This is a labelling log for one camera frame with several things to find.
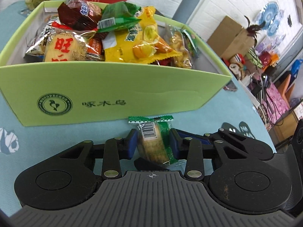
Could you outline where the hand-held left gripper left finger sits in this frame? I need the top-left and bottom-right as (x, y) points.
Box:
(59, 129), (138, 180)

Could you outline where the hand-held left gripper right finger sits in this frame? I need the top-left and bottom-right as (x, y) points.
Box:
(170, 128), (247, 180)

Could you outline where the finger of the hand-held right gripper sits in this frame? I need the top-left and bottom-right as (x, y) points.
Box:
(177, 128), (255, 157)

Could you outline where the green cracker packet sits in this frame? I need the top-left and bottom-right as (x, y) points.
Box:
(128, 115), (187, 166)

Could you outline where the green cardboard box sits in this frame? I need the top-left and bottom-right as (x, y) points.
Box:
(0, 0), (233, 127)

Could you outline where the clear fried snack packet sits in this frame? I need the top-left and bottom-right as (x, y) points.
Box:
(163, 25), (193, 69)

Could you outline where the green clear snack packet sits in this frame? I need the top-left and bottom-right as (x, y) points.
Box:
(182, 30), (201, 57)

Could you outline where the yellow pie packet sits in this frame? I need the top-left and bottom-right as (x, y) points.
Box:
(104, 6), (181, 64)

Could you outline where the small orange snack packet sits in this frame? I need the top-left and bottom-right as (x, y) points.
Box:
(85, 38), (106, 61)

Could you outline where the orange rice cracker packet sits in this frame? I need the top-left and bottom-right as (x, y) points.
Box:
(44, 30), (87, 62)

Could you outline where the silver red snack packet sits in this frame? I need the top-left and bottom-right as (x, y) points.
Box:
(24, 15), (59, 57)

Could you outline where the dark red cookie packet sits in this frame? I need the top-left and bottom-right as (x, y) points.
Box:
(57, 0), (103, 31)

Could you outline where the dark smartphone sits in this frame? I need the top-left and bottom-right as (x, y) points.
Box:
(223, 80), (238, 92)

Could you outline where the pink patterned cloth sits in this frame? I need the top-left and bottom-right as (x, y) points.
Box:
(262, 83), (290, 126)

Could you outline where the orange bag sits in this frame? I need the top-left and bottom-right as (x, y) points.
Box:
(270, 53), (280, 67)

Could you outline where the brown cardboard box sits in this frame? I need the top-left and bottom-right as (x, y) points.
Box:
(206, 15), (257, 61)

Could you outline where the dark red plant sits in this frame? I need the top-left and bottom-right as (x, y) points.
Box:
(244, 15), (267, 48)

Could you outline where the small blue paper fan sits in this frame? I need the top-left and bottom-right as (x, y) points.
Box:
(270, 16), (285, 37)

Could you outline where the large blue paper fan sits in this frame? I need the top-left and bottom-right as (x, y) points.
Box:
(257, 1), (280, 30)

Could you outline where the grey blue bottle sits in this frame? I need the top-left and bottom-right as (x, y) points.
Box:
(172, 0), (203, 24)

